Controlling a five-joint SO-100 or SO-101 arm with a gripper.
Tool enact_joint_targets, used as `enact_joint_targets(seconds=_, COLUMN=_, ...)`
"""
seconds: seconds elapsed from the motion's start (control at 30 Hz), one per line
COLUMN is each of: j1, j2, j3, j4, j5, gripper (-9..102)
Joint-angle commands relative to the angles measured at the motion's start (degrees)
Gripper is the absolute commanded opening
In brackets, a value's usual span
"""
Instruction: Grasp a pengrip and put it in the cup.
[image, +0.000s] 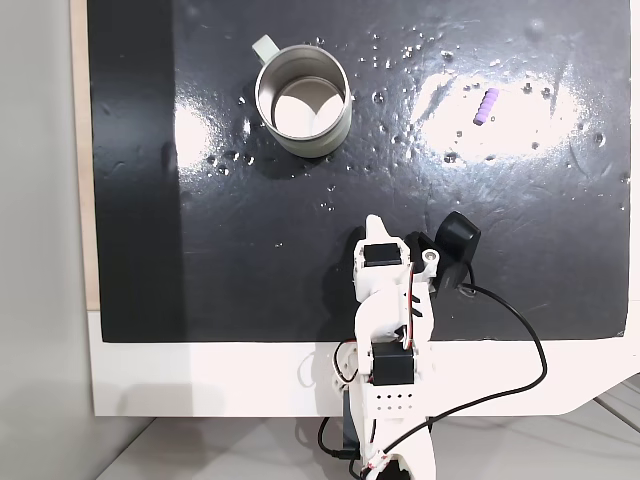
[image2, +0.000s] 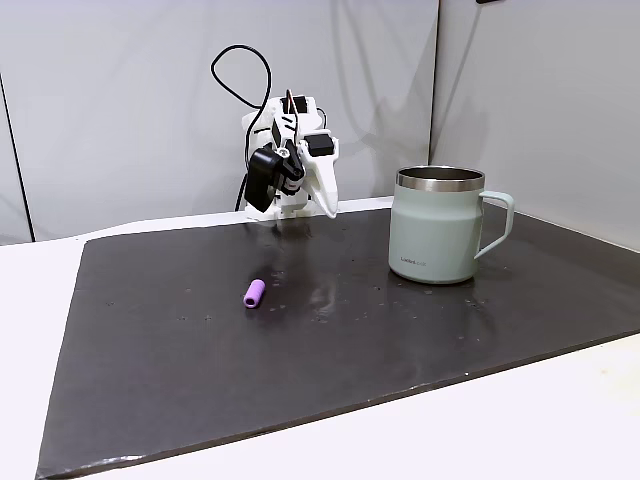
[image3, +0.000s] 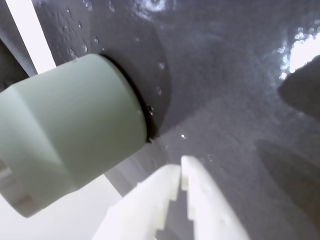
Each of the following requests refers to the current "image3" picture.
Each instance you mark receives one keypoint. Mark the pale green metal mug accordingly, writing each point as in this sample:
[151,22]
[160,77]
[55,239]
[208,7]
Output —
[75,130]

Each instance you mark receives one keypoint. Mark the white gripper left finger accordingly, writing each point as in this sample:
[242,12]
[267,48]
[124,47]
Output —
[140,210]

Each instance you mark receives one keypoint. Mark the black glossy mat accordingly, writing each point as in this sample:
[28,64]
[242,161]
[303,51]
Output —
[225,75]

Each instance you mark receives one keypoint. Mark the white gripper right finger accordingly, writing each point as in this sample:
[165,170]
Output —
[210,212]

